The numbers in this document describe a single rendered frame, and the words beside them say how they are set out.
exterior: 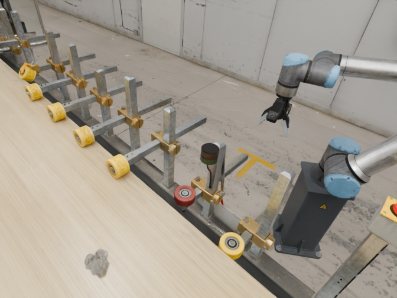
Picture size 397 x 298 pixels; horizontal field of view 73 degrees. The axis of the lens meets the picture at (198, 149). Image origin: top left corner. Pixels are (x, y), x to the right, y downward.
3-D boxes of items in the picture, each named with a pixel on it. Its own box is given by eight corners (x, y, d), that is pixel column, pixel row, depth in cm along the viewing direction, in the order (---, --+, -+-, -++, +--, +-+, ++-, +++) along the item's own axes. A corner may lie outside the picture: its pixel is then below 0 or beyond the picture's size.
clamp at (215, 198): (198, 182, 116) (199, 174, 112) (222, 200, 109) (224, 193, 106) (189, 189, 112) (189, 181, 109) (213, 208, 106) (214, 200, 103)
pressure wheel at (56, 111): (58, 99, 125) (67, 112, 125) (57, 107, 132) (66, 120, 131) (45, 103, 122) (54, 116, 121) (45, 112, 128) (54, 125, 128)
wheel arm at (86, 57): (93, 56, 182) (93, 52, 180) (96, 58, 180) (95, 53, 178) (38, 70, 160) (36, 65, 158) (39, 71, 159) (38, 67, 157)
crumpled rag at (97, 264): (83, 253, 79) (81, 249, 77) (107, 246, 81) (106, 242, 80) (85, 282, 73) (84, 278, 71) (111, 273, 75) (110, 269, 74)
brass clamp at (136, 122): (127, 114, 134) (126, 105, 131) (145, 126, 127) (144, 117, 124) (117, 118, 130) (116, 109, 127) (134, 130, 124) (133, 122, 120)
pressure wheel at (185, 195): (184, 199, 111) (185, 180, 104) (197, 211, 107) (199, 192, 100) (169, 210, 106) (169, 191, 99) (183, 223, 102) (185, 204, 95)
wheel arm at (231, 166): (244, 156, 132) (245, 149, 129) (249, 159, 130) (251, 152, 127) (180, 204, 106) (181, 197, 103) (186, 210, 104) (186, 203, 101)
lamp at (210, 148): (204, 183, 105) (210, 140, 91) (214, 191, 102) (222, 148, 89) (194, 191, 102) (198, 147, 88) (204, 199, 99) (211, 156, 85)
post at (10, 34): (25, 71, 220) (3, 7, 190) (27, 73, 219) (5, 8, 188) (20, 73, 218) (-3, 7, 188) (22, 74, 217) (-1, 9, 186)
